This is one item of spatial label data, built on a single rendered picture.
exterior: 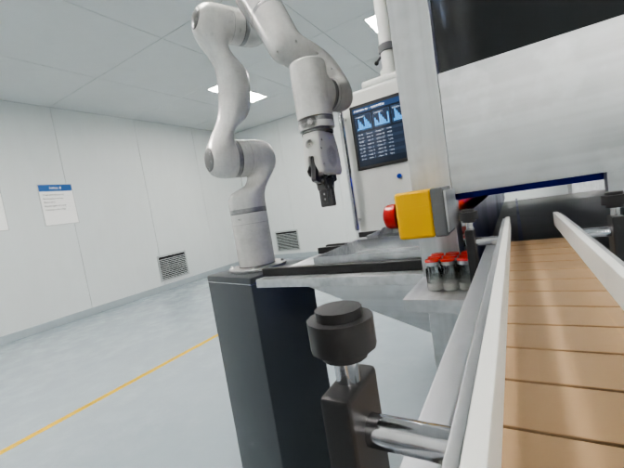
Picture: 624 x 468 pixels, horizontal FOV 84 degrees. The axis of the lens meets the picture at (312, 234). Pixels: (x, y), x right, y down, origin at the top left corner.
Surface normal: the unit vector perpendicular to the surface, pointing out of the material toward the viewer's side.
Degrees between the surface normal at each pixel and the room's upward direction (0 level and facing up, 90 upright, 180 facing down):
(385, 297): 90
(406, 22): 90
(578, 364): 0
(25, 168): 90
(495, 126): 90
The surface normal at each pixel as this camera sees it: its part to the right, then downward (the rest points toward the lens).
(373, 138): -0.51, 0.15
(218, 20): 0.61, 0.15
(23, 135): 0.85, -0.10
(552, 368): -0.16, -0.98
